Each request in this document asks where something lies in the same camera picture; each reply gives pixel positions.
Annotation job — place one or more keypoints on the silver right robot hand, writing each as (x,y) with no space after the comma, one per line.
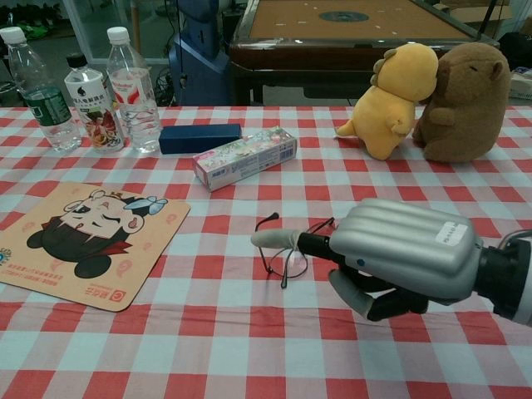
(399,249)

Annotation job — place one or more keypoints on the thin black-framed eyeglasses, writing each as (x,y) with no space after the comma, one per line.
(291,266)

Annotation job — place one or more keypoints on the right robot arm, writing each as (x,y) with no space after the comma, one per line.
(509,278)

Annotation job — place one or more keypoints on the yellow dinosaur plush toy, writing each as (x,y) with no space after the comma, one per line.
(395,108)

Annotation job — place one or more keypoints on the brown capybara plush toy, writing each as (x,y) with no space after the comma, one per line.
(465,108)

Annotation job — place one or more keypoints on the floral toothpaste box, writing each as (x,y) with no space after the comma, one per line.
(245,160)

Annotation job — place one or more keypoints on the red white checkered tablecloth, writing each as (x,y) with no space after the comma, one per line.
(208,332)

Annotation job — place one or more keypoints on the brown mahjong table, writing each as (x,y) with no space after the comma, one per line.
(353,33)

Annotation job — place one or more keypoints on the dark blue rectangular box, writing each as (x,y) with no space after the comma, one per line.
(199,139)

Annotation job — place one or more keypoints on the blue machine stand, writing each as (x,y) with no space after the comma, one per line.
(199,62)

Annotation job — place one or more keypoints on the orange cartoon mouse pad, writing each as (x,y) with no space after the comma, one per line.
(95,245)

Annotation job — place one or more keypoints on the red label water bottle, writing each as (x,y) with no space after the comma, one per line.
(133,95)

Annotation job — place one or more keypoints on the black cap drink bottle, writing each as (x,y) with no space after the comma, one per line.
(93,112)

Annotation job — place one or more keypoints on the green label water bottle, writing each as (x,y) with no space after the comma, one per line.
(41,95)

